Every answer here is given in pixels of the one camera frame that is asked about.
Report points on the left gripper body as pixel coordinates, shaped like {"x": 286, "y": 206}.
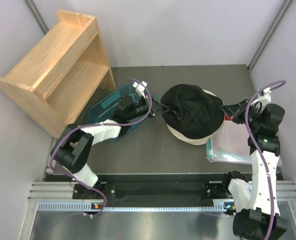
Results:
{"x": 148, "y": 103}

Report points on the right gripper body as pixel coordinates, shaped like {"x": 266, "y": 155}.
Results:
{"x": 240, "y": 117}

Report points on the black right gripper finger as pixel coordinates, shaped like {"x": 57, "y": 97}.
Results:
{"x": 229, "y": 113}
{"x": 236, "y": 106}

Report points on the beige smile logo bucket hat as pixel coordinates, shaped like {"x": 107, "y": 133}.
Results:
{"x": 211, "y": 93}

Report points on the black hat tan brim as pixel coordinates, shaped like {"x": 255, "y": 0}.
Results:
{"x": 194, "y": 113}

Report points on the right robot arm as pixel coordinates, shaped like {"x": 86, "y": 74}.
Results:
{"x": 257, "y": 214}

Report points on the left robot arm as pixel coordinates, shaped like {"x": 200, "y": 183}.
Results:
{"x": 73, "y": 146}

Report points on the teal plastic sheet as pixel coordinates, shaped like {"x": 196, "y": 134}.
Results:
{"x": 209, "y": 151}

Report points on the teal plastic basket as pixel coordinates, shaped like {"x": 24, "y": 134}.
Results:
{"x": 107, "y": 107}

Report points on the wooden shelf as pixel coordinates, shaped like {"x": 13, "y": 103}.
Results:
{"x": 56, "y": 79}

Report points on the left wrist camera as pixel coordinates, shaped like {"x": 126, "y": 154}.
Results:
{"x": 139, "y": 87}

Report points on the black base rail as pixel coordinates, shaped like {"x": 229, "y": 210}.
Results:
{"x": 156, "y": 190}

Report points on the grey cable duct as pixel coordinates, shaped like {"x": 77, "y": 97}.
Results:
{"x": 56, "y": 206}

